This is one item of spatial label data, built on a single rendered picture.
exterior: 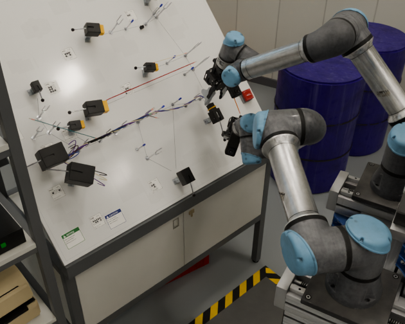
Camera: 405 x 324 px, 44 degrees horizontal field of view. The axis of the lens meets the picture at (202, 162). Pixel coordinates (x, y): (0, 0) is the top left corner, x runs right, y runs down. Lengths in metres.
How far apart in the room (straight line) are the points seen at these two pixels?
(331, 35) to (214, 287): 1.72
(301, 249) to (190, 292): 1.70
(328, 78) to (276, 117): 1.67
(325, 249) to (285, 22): 3.45
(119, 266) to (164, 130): 0.60
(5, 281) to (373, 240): 1.29
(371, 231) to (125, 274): 1.21
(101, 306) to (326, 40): 1.41
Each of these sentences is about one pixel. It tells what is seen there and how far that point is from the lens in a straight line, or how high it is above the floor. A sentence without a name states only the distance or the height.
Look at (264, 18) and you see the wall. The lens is 4.61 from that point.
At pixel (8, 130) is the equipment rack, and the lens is 1.48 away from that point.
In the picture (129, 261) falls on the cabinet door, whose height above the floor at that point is 0.65.
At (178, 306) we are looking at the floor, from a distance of 2.82.
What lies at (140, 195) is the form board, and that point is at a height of 0.94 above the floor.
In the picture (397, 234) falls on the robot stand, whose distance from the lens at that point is 1.55.
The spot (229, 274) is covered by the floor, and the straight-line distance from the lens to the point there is 2.97.
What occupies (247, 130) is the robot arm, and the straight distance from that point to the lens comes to 1.87.
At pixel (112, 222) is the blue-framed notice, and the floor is 0.91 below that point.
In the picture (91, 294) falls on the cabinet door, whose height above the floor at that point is 0.60.
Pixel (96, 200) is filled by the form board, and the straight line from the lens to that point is 1.97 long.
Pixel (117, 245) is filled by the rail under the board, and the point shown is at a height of 0.83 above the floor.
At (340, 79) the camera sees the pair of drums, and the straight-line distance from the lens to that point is 3.14.
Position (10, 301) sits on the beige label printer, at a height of 0.79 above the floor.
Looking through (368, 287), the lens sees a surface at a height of 1.23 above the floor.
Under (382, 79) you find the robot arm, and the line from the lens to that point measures 1.78.
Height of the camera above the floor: 2.26
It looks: 37 degrees down
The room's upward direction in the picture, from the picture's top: 1 degrees clockwise
